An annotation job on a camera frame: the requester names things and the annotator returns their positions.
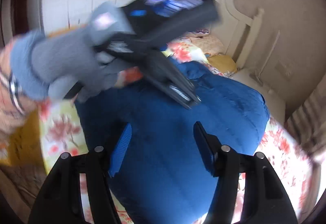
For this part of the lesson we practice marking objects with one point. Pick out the white wooden headboard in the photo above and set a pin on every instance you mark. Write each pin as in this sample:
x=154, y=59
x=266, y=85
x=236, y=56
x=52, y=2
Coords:
x=239, y=17

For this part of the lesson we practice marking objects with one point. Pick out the yellow pillow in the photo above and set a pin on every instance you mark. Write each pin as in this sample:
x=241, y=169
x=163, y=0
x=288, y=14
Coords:
x=222, y=63

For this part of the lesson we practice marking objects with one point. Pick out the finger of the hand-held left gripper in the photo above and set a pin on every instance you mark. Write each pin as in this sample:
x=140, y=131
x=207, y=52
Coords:
x=178, y=78
x=168, y=94

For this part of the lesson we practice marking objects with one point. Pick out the peach pillow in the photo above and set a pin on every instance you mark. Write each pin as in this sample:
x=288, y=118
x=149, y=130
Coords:
x=211, y=41

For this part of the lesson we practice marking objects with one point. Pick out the blue puffer jacket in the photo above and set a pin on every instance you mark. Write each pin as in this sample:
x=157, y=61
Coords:
x=165, y=117

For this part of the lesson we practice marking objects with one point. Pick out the person's left hand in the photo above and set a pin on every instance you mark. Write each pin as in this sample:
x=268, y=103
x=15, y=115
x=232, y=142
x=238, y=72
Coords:
x=68, y=60

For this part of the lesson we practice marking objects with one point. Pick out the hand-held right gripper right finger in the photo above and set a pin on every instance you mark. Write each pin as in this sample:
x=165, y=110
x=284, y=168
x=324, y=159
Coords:
x=203, y=148

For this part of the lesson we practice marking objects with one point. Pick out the white nightstand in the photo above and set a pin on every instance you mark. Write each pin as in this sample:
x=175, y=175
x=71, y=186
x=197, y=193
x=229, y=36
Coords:
x=267, y=96

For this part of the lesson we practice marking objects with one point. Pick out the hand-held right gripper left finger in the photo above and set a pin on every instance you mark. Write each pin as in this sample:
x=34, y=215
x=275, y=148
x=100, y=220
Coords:
x=121, y=148

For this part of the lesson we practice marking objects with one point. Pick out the floral bedsheet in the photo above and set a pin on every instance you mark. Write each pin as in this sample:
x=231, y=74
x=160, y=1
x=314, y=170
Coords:
x=280, y=160

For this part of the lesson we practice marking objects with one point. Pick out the purple patterned pillow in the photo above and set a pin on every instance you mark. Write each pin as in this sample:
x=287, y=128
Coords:
x=202, y=31

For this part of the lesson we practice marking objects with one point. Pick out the striped nautical curtain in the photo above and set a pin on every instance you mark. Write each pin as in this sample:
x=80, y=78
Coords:
x=309, y=117

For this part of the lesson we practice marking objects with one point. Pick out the metal rod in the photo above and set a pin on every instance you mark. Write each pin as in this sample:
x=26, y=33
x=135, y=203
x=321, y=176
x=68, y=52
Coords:
x=270, y=50

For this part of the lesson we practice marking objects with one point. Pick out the person's left forearm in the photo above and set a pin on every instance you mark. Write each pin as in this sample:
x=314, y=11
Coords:
x=23, y=68

